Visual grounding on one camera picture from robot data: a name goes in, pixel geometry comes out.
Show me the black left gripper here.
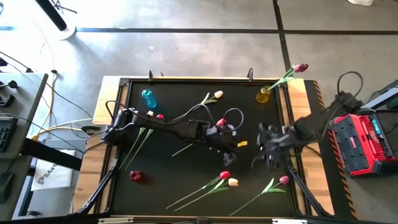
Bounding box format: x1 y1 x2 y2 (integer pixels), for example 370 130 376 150
205 123 240 167

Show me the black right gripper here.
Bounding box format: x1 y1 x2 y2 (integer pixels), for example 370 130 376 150
256 123 295 172

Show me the red artificial tulip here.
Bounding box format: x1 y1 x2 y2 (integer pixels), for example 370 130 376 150
124 113 165 171
165 170 231 210
172 118 226 157

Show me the purple artificial tulip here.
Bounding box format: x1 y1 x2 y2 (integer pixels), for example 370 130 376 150
229 175 290 217
266 63 309 92

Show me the yellow glass bottle vase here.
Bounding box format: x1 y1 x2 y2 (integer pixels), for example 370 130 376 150
255 86 272 104

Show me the small red glass vase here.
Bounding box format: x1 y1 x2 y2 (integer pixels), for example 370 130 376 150
129 169 143 183

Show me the blue glass bottle vase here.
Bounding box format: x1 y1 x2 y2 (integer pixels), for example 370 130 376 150
141 89 157 109

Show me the black hazard striped ramp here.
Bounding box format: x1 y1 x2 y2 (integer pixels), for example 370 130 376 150
304 80 358 220

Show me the red black tool case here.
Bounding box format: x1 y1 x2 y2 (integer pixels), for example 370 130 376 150
328 108 398 179

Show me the grey equipment case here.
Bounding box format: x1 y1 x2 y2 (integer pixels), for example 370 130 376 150
362 80 398 110

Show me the black power adapter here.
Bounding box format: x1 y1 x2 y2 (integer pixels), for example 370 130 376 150
80 124 101 135

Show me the white printed bag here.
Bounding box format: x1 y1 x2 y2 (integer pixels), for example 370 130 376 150
30 150 76 191

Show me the black desk support beam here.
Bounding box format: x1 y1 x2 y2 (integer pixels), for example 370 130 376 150
21 138 83 171

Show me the grey desk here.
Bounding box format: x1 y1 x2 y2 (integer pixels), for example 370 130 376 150
0 73 49 220

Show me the black keyboard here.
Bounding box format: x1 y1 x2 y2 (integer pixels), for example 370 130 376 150
0 117 19 153

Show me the black computer mouse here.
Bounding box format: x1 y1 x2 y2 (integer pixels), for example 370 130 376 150
0 172 14 203

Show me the black pole white base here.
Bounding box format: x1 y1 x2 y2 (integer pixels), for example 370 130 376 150
34 0 77 41

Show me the black desk knob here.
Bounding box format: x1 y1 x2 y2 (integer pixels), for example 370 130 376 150
0 80 19 90

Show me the silver metal bracket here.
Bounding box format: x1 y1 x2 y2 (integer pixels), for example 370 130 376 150
98 217 134 224
272 218 308 224

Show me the yellow floor cable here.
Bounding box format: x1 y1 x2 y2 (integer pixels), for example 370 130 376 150
30 73 60 141

